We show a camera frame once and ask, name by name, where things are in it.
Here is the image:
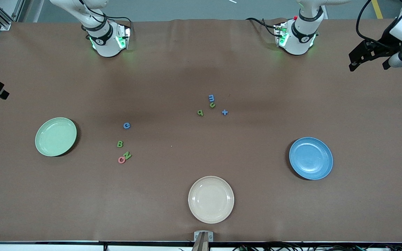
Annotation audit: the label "yellow floor tape strip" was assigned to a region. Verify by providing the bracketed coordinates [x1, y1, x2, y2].
[371, 0, 384, 20]

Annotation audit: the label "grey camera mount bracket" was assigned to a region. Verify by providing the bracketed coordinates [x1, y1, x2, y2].
[191, 231, 214, 251]

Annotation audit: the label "beige plate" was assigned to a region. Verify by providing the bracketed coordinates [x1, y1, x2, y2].
[188, 176, 235, 224]

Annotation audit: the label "aluminium frame profile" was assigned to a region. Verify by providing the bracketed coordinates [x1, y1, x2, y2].
[0, 0, 25, 30]

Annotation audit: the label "brown table cover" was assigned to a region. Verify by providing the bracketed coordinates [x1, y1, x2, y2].
[0, 19, 402, 243]

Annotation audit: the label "light green plate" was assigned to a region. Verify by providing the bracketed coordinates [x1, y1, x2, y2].
[35, 117, 77, 157]

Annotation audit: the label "black base cable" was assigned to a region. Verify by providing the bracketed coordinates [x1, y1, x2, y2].
[246, 17, 278, 37]
[79, 0, 133, 39]

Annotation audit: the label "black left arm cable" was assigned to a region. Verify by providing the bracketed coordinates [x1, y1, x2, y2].
[356, 0, 402, 49]

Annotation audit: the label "black left base cable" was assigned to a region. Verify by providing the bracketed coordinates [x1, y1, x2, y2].
[246, 17, 278, 37]

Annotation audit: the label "black right base cable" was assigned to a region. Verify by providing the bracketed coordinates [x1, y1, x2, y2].
[79, 0, 133, 39]

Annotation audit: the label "blue plate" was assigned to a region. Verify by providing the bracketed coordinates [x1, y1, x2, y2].
[289, 137, 334, 181]

